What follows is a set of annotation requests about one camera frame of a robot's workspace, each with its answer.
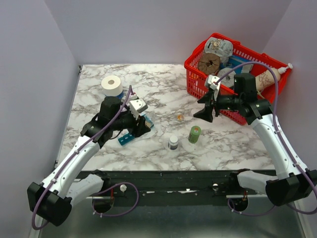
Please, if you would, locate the clear jar of yellow pills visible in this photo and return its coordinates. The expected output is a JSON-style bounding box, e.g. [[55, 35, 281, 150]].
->
[[145, 119, 154, 128]]

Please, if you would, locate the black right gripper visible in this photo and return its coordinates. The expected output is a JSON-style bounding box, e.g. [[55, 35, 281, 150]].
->
[[193, 88, 242, 123]]

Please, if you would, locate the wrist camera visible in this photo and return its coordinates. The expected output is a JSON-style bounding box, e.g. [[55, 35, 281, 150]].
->
[[129, 99, 148, 119], [205, 75, 221, 91]]

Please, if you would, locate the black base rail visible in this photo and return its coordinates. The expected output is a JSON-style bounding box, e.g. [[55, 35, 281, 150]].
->
[[74, 169, 275, 214]]

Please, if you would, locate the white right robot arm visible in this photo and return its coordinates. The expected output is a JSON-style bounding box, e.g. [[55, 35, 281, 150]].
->
[[194, 73, 317, 206]]

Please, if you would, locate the cream pump lotion bottle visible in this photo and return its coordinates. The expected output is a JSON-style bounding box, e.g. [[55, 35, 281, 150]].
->
[[255, 63, 293, 91]]

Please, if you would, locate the blue packet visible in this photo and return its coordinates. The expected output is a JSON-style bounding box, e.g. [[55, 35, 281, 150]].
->
[[223, 55, 253, 74]]

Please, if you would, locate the white tape roll blue base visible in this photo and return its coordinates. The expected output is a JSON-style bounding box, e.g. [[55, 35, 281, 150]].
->
[[101, 75, 124, 99]]

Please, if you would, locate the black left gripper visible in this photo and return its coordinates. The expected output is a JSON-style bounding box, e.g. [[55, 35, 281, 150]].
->
[[111, 108, 152, 138]]

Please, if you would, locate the green bottle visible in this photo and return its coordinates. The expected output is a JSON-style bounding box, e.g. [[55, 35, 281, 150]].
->
[[188, 126, 201, 144]]

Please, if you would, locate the grey cartoon printed pouch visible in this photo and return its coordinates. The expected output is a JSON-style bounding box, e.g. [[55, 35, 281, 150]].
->
[[204, 37, 233, 64]]

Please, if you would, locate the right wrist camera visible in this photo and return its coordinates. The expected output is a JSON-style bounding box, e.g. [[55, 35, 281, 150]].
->
[[205, 75, 221, 91]]

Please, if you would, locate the white bottle dark label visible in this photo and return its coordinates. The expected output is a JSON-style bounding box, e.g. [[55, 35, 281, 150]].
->
[[168, 135, 179, 150]]

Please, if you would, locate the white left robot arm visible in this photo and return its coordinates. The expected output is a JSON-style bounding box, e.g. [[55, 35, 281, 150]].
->
[[27, 94, 151, 230]]

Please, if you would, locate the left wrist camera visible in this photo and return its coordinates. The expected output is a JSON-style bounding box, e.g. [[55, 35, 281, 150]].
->
[[129, 99, 148, 119]]

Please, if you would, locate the red plastic basket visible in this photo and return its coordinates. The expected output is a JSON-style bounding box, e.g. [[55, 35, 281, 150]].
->
[[184, 33, 292, 125]]

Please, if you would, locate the grey paper roll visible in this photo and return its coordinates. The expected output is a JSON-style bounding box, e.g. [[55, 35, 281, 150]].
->
[[217, 67, 236, 88]]

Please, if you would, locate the teal weekly pill organizer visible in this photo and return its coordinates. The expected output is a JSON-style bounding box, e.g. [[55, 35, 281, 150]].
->
[[117, 112, 155, 146]]

